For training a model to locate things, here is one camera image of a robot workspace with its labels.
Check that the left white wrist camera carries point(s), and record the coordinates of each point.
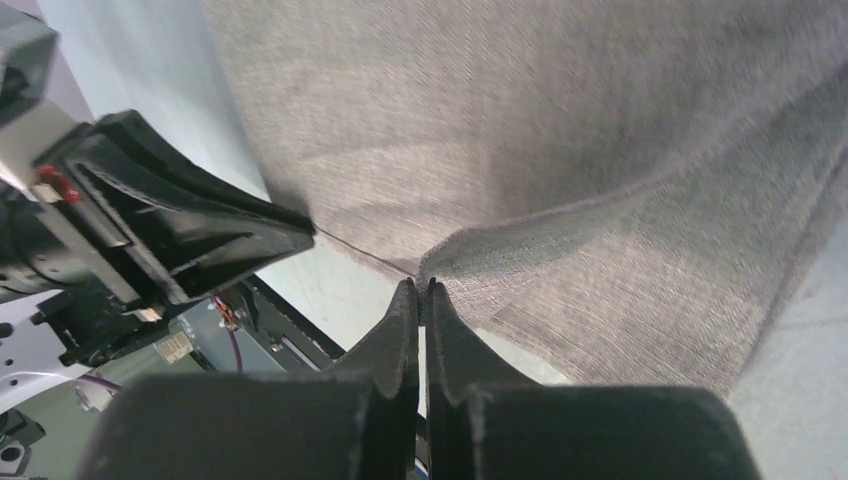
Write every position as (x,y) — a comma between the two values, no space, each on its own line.
(23,66)

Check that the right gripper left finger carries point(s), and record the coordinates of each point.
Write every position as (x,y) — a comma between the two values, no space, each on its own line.
(354,420)

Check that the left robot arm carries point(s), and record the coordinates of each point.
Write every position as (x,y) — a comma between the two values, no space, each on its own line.
(30,352)

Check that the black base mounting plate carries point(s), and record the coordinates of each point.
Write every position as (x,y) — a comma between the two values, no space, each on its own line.
(289,337)

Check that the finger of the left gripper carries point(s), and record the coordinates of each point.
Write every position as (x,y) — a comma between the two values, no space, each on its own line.
(151,225)

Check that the grey cloth napkin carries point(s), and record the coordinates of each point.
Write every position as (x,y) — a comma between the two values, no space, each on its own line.
(631,190)

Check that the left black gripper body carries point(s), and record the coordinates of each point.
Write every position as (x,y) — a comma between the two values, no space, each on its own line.
(93,325)

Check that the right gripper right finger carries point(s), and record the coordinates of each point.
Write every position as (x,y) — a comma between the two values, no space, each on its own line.
(487,420)

